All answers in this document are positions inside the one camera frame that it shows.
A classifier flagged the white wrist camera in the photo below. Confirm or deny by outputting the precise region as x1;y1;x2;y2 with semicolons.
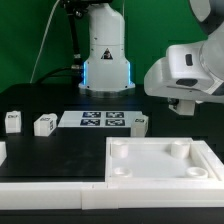
166;41;212;82

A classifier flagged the white square tabletop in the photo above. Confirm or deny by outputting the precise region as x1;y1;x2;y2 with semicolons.
105;137;211;182

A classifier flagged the tag marker sheet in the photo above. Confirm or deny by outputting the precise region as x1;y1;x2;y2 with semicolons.
59;111;142;128

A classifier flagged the white cable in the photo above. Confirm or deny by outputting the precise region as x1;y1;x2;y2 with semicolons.
29;0;63;84

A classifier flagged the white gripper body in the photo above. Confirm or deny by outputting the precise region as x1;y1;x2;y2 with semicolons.
144;57;224;104

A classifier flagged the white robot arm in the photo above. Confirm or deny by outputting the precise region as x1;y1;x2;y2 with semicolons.
79;0;224;103

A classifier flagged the white left fence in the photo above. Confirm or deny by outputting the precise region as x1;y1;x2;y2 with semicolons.
0;141;7;166

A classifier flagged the black cable bundle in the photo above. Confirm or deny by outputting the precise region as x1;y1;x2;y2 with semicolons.
35;0;88;84

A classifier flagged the white front fence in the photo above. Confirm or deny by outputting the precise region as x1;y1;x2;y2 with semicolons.
0;181;224;210

